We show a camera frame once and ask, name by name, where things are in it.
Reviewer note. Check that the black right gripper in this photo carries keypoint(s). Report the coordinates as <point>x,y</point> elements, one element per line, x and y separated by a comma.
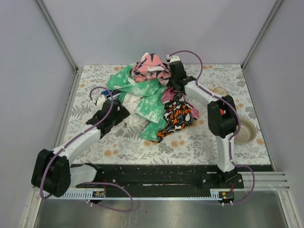
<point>177,84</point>

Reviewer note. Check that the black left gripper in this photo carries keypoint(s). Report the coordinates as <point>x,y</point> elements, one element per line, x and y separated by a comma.
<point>121,113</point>

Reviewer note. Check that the pink navy leaf-print cloth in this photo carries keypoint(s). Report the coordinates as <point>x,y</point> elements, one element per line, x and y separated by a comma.
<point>150,67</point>

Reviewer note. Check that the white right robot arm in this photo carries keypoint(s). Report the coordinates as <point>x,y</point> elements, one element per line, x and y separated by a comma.
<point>223,119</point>

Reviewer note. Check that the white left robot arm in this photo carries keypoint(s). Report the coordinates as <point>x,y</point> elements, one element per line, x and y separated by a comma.
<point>53,173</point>

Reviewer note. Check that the blue red white cloth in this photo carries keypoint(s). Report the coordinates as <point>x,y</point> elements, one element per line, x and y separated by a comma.
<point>115,94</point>

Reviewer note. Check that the green tie-dye cloth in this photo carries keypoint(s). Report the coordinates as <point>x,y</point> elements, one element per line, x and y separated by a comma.
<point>150,107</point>

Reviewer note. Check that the orange grey camouflage cloth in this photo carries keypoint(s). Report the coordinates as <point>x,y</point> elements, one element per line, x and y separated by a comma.
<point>177,116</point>

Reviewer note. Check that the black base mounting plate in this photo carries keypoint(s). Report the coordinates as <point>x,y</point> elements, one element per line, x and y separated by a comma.
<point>163,181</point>

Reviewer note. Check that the floral patterned table mat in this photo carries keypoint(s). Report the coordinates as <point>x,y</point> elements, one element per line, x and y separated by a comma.
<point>194,145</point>

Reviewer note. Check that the beige metal bowl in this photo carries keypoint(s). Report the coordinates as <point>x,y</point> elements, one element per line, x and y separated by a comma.
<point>247,131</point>

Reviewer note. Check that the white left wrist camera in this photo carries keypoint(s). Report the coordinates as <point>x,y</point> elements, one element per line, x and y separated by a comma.
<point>100,101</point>

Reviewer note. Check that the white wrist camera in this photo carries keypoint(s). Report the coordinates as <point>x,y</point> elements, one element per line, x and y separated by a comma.
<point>100,101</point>
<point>172,58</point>

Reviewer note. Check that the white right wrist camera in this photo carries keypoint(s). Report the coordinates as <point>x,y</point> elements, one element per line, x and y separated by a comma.
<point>172,58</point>

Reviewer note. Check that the left aluminium frame post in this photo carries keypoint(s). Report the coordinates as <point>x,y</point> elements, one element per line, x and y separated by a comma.
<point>49,20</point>

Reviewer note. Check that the aluminium frame post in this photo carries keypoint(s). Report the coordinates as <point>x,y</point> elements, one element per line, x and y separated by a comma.
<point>49,20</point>
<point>272,14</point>

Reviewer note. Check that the right aluminium frame post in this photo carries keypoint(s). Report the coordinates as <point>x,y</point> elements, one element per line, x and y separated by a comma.
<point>272,14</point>

